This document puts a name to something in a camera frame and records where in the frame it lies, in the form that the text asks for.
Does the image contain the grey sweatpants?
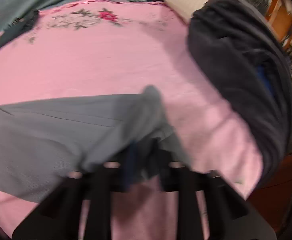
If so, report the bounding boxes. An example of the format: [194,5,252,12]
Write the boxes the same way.
[0,86,190,203]

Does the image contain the dark navy garment pile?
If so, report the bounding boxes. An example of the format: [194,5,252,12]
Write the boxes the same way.
[188,0,292,184]

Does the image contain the pink floral bed sheet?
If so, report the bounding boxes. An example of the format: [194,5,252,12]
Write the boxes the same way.
[0,0,264,240]

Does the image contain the folded dark teal garment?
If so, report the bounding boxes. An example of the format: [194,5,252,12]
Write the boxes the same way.
[0,10,39,49]

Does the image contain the cream quilted pillow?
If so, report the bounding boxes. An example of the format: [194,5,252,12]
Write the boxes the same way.
[164,0,209,24]

